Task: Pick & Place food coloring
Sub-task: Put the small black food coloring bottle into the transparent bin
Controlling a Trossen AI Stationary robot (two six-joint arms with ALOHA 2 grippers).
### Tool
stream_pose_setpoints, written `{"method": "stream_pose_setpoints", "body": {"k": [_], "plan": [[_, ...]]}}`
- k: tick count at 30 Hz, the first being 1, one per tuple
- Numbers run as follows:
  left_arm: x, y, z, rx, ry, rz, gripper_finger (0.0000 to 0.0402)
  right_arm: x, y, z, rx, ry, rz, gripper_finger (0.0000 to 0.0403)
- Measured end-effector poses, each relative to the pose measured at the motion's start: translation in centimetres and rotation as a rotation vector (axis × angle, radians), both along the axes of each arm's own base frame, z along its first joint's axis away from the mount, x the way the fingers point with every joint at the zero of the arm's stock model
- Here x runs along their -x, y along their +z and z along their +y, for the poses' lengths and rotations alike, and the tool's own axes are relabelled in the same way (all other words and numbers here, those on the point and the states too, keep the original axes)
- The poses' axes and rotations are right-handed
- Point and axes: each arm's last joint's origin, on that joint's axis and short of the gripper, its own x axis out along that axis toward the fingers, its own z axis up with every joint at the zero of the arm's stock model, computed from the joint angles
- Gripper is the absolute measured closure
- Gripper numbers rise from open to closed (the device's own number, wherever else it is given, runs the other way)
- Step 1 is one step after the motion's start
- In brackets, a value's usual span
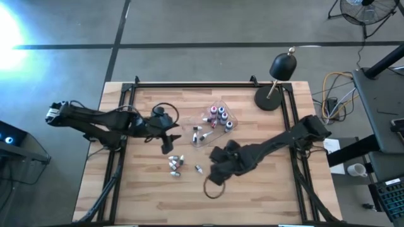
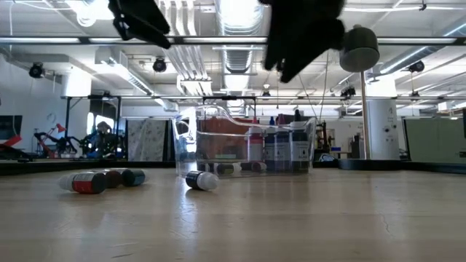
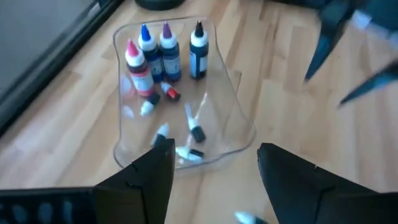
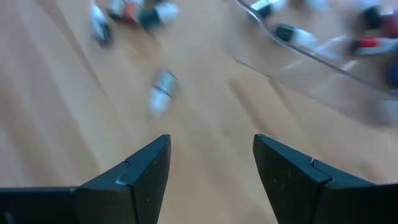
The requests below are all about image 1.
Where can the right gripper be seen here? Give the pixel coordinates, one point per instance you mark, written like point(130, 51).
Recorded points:
point(235, 157)

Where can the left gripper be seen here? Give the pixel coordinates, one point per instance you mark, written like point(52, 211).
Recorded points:
point(158, 125)

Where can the large black-cap coloring bottle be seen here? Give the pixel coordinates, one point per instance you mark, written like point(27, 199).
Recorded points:
point(228, 125)

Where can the large red-cap coloring bottle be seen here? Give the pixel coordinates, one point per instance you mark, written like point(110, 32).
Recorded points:
point(213, 111)

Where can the large blue-cap coloring bottle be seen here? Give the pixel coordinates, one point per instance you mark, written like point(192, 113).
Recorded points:
point(221, 111)

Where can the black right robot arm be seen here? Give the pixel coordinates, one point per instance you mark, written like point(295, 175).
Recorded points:
point(277, 140)

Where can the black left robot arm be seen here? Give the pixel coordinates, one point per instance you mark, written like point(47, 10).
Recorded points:
point(94, 118)

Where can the small food coloring bottle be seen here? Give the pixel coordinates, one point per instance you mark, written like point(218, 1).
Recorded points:
point(195, 137)
point(173, 158)
point(175, 173)
point(206, 135)
point(181, 159)
point(199, 169)
point(214, 124)
point(172, 166)

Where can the small black-cap coloring bottle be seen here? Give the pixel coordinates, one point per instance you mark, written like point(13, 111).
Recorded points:
point(197, 128)
point(207, 120)

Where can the large purple-cap coloring bottle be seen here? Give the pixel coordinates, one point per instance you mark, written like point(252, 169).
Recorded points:
point(224, 117)

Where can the clear plastic container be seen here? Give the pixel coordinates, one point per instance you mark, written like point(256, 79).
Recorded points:
point(187, 124)

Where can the white paper sheet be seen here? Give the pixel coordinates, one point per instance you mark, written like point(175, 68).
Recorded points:
point(333, 145)
point(337, 168)

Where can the black desk lamp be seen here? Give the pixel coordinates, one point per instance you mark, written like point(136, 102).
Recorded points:
point(283, 67)

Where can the black power strip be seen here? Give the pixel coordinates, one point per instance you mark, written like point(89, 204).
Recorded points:
point(332, 105)

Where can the black desk leg beam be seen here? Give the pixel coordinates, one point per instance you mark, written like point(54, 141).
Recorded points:
point(350, 151)

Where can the white mug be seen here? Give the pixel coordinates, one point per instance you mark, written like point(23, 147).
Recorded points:
point(356, 170)

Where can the small black plug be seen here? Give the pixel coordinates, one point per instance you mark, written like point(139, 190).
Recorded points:
point(367, 206)

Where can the black box blue light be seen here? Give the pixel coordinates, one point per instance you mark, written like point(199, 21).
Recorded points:
point(9, 134)

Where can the black desk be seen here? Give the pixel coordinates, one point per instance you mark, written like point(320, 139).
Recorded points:
point(378, 104)

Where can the backlit keyboard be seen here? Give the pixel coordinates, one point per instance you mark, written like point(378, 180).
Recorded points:
point(391, 197)

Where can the black pole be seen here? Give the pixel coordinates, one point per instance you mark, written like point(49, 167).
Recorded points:
point(385, 61)

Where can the black floor fan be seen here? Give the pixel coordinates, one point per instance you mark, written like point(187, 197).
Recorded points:
point(363, 15)

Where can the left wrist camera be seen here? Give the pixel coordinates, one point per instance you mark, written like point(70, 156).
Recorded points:
point(158, 111)

